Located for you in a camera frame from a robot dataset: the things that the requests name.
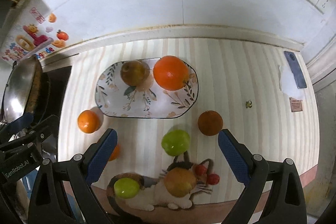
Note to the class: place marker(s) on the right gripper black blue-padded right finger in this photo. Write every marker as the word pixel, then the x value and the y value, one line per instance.
pixel 285 203

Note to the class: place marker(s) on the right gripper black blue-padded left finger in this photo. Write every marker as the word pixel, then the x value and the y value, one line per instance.
pixel 49 202

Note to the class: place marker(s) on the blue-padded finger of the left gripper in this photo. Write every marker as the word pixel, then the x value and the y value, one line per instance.
pixel 16 126

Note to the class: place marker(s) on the green apple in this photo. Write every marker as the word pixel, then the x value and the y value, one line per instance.
pixel 126 188
pixel 175 142

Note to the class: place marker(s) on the small orange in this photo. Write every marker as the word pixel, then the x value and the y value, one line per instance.
pixel 115 154
pixel 88 121

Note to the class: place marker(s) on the red yellow apple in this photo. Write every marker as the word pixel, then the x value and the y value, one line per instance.
pixel 180 182

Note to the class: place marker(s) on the dark brownish orange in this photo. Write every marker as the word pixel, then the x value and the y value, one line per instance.
pixel 210 123

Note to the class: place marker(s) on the steel wok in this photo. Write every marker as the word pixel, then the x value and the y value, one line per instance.
pixel 22 89

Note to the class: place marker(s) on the cherry tomato lower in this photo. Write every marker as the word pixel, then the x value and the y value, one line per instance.
pixel 213 179

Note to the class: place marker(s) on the cherry tomato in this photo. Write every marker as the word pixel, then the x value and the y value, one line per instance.
pixel 200 170
pixel 213 179

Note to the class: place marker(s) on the cherry tomato upper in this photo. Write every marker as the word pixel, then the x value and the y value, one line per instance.
pixel 200 170

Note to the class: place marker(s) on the small brown label card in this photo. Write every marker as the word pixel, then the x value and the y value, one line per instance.
pixel 295 105

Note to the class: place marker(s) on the small green fruit stem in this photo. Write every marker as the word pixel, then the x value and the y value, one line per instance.
pixel 248 104

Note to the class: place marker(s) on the white crumpled tissue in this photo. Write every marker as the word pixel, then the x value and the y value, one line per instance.
pixel 288 85

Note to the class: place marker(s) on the blue smartphone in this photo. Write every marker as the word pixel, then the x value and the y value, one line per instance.
pixel 295 69

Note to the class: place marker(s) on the brownish red apple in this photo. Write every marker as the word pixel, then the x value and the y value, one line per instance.
pixel 134 73

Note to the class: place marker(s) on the floral oval ceramic plate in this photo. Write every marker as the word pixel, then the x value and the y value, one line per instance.
pixel 150 101

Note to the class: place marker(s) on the striped cat table mat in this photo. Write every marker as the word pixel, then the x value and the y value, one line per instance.
pixel 230 73

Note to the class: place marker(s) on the large bright orange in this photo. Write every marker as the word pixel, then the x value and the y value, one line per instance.
pixel 170 73

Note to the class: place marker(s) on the colourful wall sticker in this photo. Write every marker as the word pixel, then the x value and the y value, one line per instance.
pixel 37 31

